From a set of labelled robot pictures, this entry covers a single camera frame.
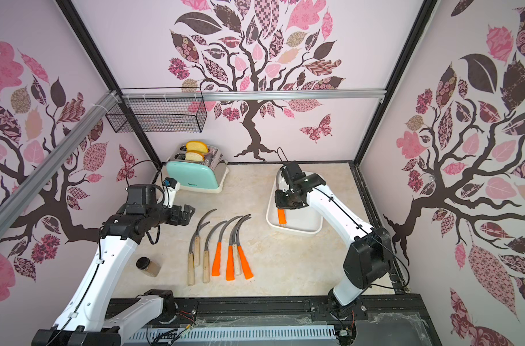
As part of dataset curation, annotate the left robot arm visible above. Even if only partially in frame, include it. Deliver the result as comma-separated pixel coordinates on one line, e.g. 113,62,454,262
31,178,195,345

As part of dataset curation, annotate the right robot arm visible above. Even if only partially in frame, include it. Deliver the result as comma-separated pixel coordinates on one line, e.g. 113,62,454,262
274,161,397,307

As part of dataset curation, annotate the white storage box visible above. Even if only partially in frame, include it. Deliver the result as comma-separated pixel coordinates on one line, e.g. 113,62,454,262
265,170,324,236

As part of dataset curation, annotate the mint green toaster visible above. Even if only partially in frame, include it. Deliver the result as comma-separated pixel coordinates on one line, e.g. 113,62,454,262
165,143,229,193

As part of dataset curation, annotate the small jar with black lid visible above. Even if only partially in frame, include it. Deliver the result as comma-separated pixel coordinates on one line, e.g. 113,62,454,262
136,257,161,278

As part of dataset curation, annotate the pale bread slice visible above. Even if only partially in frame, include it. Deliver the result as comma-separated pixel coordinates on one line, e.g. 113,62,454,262
185,151,206,162

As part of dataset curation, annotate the yellow bread slice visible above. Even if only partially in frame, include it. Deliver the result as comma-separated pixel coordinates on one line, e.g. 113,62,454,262
186,141,210,154

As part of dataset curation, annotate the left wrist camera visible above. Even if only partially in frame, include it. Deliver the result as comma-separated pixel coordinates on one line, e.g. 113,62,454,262
162,177,180,208

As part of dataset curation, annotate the wooden handle sickle far left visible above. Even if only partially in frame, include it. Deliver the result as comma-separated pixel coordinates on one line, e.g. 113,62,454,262
187,246,196,286

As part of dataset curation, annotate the black wire basket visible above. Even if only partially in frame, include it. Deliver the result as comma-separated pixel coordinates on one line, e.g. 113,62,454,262
105,86,209,133

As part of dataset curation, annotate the white cable duct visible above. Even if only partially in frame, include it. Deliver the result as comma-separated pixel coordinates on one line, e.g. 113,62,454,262
124,325,337,345

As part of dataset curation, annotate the aluminium rail back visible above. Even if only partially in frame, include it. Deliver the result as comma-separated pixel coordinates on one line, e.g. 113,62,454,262
121,88,386,102

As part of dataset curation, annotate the aluminium rail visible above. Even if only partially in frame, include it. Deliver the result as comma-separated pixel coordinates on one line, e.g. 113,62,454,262
121,88,386,102
0,91,120,240

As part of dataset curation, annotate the aluminium rail left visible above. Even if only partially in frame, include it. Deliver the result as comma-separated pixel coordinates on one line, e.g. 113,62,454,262
0,91,120,240

